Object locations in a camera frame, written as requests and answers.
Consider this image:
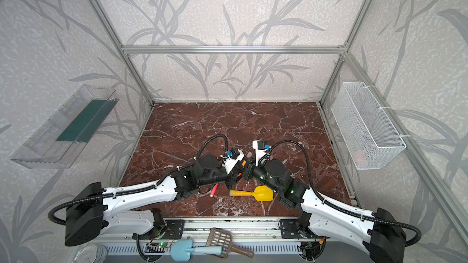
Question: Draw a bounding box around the red pen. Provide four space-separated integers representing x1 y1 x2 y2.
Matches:
210 184 219 197

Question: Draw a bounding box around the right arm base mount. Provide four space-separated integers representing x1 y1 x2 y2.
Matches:
279 219 316 239

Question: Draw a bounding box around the light blue toy shovel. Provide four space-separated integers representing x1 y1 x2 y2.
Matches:
170 239 223 263

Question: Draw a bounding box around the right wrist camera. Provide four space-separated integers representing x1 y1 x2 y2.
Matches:
252 140 271 167

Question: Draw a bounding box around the yellow toy shovel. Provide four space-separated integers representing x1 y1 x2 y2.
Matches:
229 186 274 202

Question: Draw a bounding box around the brown slotted scoop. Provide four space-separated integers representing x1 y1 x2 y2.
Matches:
205 228 254 259

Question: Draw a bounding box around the clear round lid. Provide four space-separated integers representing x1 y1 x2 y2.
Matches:
73 244 108 263

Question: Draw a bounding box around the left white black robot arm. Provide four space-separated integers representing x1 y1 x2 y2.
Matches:
48 134 249 247

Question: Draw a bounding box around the white wire mesh basket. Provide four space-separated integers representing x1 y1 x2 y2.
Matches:
331 82 407 170

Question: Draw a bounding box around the clear plastic wall tray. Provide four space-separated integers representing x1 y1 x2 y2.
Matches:
11 85 119 169

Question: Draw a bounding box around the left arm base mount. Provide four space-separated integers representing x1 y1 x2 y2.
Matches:
132 219 185 240

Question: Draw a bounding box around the orange pen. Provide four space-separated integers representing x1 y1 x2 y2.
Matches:
234 160 246 179

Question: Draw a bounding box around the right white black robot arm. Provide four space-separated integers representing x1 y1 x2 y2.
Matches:
240 142 422 263

